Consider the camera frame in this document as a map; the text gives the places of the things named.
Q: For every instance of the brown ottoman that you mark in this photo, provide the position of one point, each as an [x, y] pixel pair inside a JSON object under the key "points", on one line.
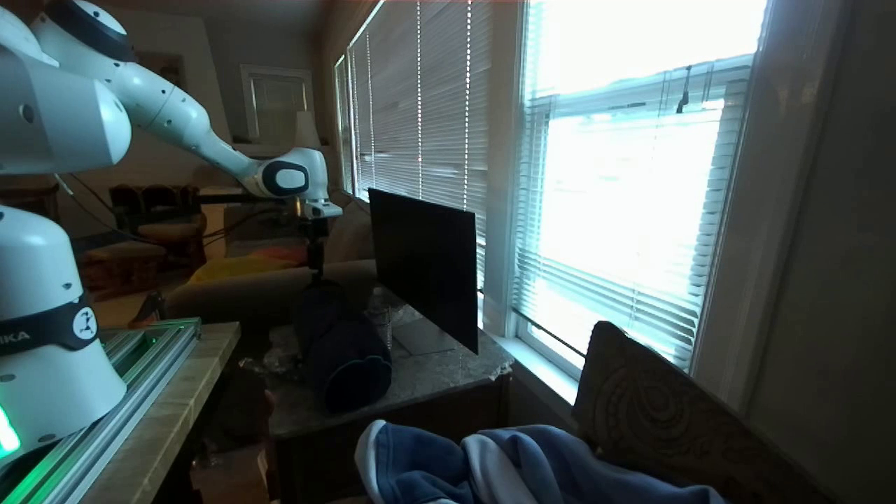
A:
{"points": [[122, 262]]}

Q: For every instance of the blue and white jacket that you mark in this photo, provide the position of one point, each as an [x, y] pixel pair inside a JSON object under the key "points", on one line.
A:
{"points": [[421, 472]]}

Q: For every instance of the dark blue hooded garment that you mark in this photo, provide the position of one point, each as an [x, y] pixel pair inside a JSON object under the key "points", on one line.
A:
{"points": [[351, 360]]}

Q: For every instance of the brown wooden chair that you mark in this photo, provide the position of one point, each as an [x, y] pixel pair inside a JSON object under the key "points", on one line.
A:
{"points": [[654, 409]]}

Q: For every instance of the window with white blinds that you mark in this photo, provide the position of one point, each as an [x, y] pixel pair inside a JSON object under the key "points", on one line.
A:
{"points": [[633, 187]]}

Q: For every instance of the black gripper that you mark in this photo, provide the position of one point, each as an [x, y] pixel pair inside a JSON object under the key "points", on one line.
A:
{"points": [[317, 246]]}

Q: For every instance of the black flat screen TV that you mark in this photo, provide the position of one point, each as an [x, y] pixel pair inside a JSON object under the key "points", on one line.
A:
{"points": [[425, 262]]}

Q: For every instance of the beige sofa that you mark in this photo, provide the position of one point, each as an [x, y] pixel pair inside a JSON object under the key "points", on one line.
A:
{"points": [[253, 296]]}

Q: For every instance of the wide window with slat blinds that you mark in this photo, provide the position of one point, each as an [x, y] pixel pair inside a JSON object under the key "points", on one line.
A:
{"points": [[421, 93]]}

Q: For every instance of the light wooden robot table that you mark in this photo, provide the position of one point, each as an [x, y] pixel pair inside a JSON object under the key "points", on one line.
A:
{"points": [[177, 394]]}

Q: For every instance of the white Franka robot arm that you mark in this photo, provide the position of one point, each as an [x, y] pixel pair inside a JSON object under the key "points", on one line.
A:
{"points": [[57, 114]]}

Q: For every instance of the white framed doorway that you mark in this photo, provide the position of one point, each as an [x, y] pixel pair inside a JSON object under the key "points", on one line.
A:
{"points": [[276, 107]]}

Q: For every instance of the crumpled clear plastic wrap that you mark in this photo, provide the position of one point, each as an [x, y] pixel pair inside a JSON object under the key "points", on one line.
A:
{"points": [[283, 360]]}

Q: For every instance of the green lit metal base plate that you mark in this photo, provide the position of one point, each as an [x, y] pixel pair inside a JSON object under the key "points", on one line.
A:
{"points": [[141, 365]]}

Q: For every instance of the dark armchair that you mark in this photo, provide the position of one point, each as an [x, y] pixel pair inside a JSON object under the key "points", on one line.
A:
{"points": [[159, 219]]}

